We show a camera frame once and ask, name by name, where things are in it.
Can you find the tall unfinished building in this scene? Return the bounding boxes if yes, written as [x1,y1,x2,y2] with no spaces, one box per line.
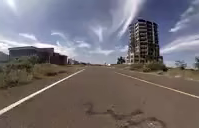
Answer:
[125,18,164,65]

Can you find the grey asphalt road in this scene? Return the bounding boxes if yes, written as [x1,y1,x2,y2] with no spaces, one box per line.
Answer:
[0,64,199,128]

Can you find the low dark building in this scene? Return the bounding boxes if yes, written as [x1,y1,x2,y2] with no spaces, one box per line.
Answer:
[7,45,69,66]

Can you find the solid white painted line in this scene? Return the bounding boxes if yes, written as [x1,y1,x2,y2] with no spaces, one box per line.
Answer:
[0,68,87,122]
[114,71,199,104]

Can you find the small bush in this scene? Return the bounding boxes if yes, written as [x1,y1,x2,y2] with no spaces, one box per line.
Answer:
[175,59,188,70]

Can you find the tree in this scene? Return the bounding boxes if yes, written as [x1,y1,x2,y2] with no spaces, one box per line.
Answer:
[116,55,126,65]

